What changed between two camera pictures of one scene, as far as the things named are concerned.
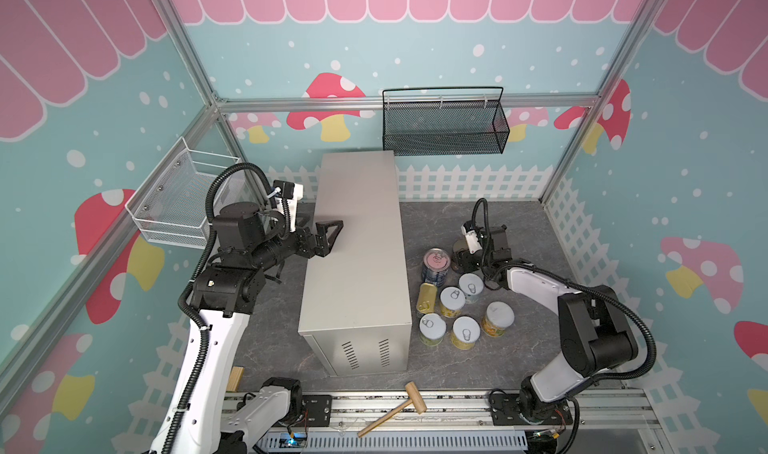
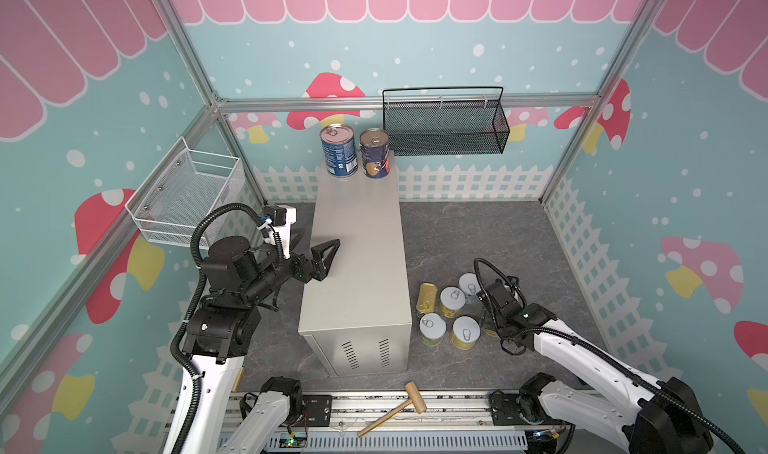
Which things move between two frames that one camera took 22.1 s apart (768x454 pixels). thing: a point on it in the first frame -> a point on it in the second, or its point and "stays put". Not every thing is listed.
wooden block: (235, 379) stays put
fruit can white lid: (466, 330) stays put
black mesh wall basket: (438, 121) stays put
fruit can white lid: (432, 329) stays put
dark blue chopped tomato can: (460, 256) -> (374, 145)
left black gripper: (322, 246) -> (319, 268)
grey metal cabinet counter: (355, 310) stays put
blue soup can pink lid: (435, 265) -> (340, 152)
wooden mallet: (416, 399) stays put
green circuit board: (298, 441) stays put
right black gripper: (468, 259) -> (493, 298)
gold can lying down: (427, 298) stays put
